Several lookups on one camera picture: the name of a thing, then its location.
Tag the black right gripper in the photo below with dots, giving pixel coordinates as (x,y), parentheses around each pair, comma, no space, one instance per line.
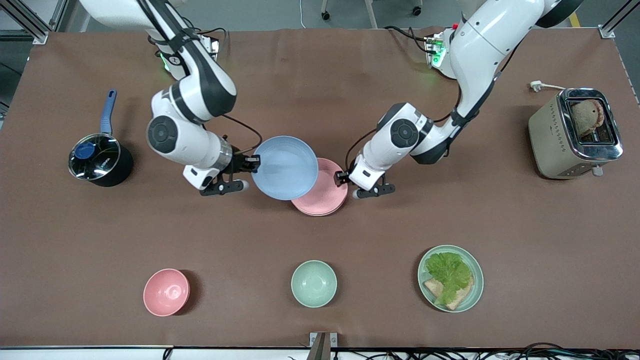
(239,163)

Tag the blue plate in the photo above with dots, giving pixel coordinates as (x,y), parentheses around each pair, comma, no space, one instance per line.
(285,167)

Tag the pink plate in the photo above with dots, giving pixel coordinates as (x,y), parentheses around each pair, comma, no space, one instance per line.
(325,197)

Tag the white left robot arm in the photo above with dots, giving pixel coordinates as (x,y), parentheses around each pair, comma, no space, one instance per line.
(480,40)

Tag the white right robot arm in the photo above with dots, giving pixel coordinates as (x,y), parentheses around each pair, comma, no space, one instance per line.
(185,140)

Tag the green bowl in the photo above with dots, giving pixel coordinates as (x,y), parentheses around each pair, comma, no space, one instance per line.
(314,283)

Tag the wheeled chair base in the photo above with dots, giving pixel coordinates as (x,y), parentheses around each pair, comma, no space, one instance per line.
(372,12)

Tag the toast slice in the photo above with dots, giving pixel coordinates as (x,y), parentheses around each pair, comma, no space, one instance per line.
(433,286)
(462,296)

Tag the pink bowl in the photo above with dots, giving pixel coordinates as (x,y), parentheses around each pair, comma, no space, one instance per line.
(166,292)

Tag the green lettuce leaf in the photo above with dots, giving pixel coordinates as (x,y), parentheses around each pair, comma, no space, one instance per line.
(450,272)

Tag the glass lid with blue knob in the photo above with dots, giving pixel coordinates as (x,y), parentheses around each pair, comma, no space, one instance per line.
(95,157)

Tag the green plate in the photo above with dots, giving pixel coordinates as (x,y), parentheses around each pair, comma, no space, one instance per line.
(477,290)

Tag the beige steel toaster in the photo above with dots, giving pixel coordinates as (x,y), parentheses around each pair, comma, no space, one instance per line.
(550,145)

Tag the bread slice in toaster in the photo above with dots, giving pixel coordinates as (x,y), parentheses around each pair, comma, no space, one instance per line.
(585,120)

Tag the metal table bracket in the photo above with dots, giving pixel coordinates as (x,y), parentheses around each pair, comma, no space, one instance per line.
(323,345)

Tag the aluminium frame profile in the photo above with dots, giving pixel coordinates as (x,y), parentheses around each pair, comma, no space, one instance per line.
(615,25)
(30,25)

